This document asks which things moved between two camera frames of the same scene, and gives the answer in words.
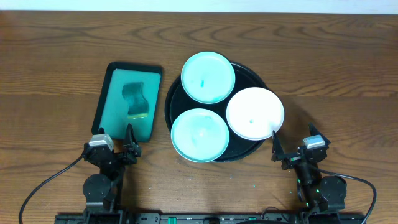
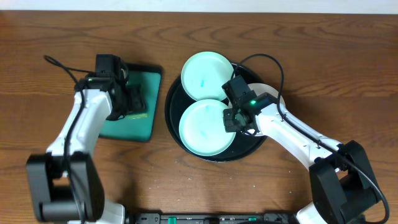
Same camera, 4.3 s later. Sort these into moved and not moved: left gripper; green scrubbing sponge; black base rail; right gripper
Moved: left gripper; right gripper
Not moved: black base rail; green scrubbing sponge
